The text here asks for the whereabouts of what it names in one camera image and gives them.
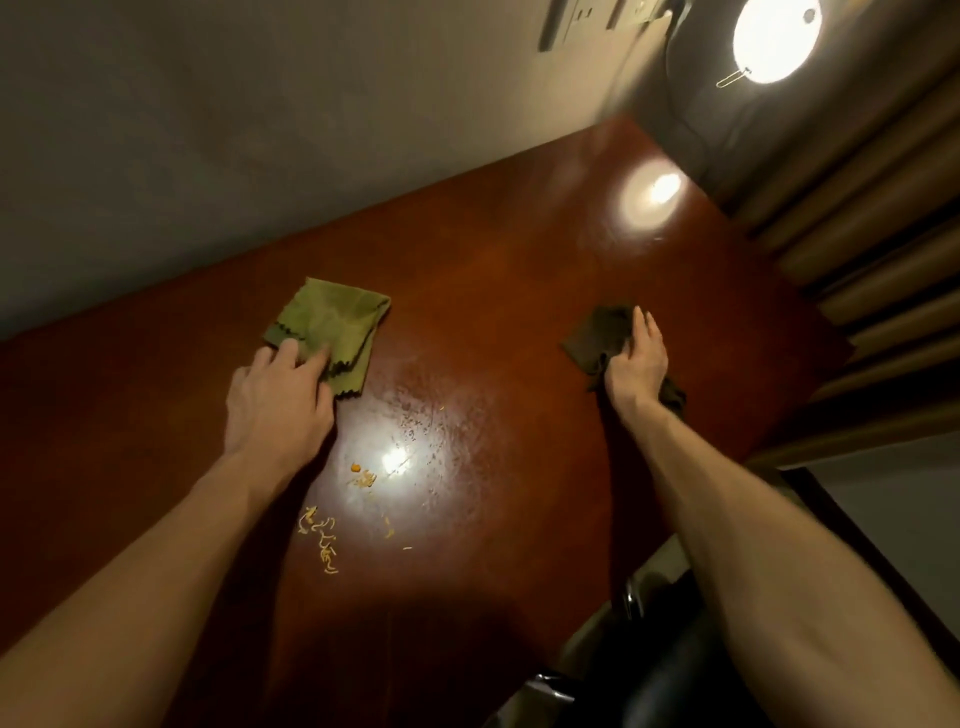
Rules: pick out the person's left hand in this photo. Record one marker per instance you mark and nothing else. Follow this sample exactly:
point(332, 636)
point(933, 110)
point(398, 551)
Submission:
point(274, 416)

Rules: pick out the orange food crumbs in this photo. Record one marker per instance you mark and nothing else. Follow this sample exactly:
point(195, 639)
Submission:
point(363, 475)

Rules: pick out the black chair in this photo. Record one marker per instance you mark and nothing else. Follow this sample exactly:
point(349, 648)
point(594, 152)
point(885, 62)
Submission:
point(660, 667)

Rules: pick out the person's left thumb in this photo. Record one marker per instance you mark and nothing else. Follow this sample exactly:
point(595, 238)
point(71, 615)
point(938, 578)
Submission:
point(325, 394)

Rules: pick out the dark olive cloth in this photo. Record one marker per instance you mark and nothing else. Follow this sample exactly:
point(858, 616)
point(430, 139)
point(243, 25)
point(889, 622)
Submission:
point(596, 337)

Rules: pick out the green microfibre cloth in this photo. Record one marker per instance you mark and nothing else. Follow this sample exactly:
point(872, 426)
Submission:
point(334, 319)

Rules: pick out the person's right hand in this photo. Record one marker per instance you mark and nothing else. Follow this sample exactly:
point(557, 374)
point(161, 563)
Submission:
point(637, 375)

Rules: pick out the scattered noodle scraps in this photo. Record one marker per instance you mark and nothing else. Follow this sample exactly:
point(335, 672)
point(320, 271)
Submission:
point(324, 547)

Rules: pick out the metal clip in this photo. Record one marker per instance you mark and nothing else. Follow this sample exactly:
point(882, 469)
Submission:
point(733, 77)

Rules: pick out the round glowing lamp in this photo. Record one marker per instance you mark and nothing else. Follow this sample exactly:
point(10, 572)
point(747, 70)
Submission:
point(772, 37)

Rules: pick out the beige pleated curtain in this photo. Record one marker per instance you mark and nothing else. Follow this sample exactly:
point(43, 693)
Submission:
point(877, 247)

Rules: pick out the person's right forearm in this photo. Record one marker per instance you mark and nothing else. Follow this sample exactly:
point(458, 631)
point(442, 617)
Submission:
point(757, 570)

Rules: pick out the person's left forearm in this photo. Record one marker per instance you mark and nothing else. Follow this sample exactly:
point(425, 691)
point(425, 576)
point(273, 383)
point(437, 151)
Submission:
point(142, 592)

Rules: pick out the person's right thumb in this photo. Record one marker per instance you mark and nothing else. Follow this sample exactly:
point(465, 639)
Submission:
point(613, 367)

